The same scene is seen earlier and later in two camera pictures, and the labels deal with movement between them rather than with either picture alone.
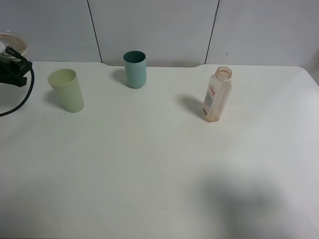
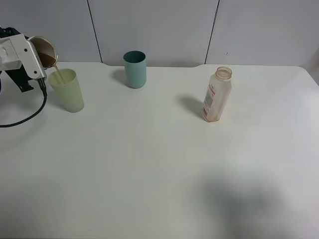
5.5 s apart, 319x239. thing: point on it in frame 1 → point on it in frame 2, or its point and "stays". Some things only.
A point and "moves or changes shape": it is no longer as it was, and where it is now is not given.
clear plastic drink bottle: (218, 92) stays
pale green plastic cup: (66, 81) stays
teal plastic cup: (135, 66) stays
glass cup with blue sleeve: (14, 42) moves or changes shape
